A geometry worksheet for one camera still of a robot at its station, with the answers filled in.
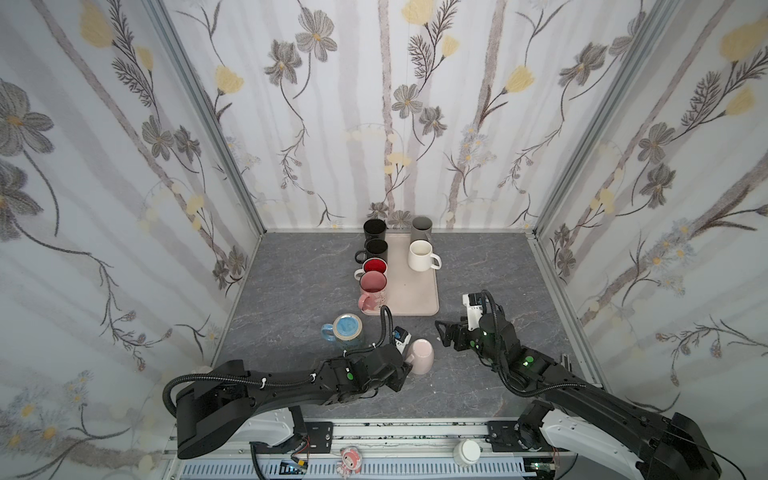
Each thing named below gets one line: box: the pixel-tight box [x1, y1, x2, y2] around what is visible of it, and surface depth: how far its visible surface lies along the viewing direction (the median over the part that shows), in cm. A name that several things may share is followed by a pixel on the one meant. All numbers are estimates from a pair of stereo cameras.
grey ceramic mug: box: [410, 216, 433, 243], surface depth 110 cm
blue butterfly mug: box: [320, 313, 363, 349], surface depth 84 cm
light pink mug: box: [406, 338, 435, 375], surface depth 81 cm
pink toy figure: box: [337, 446, 363, 479], surface depth 70 cm
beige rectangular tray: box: [361, 233, 440, 316], surface depth 106 cm
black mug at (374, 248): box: [354, 238, 389, 258], surface depth 106 cm
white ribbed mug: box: [408, 240, 442, 272], surface depth 107 cm
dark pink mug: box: [358, 270, 388, 315], surface depth 93 cm
